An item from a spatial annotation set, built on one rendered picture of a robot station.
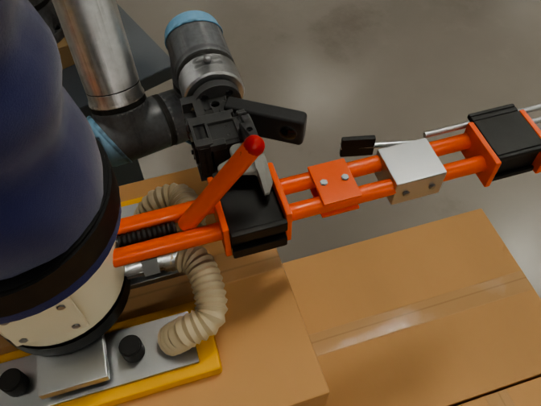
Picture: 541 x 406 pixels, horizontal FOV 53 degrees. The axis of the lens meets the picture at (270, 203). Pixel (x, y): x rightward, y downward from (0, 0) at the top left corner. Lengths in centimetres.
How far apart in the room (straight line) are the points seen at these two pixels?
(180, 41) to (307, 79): 163
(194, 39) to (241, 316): 40
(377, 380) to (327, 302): 19
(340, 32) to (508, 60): 77
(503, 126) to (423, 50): 192
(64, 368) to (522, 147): 62
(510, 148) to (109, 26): 57
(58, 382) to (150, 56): 90
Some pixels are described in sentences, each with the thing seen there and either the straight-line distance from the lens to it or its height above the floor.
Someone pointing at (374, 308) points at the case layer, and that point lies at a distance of 121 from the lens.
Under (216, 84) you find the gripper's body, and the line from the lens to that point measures 77.
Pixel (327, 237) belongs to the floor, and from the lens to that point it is 192.
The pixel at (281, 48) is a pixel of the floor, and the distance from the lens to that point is 259.
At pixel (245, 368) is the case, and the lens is 71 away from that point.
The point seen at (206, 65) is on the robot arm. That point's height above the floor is 112.
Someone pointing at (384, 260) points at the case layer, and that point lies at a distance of 127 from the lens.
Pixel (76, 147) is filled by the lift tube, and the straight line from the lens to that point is 49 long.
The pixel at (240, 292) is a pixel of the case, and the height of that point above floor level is 95.
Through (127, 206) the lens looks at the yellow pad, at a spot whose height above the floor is 97.
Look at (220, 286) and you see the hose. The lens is 67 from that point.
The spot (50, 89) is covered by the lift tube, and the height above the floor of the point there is 135.
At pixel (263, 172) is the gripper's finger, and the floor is 113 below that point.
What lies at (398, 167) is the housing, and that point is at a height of 110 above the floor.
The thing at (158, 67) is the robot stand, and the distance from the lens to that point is 137.
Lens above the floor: 163
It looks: 55 degrees down
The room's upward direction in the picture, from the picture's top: straight up
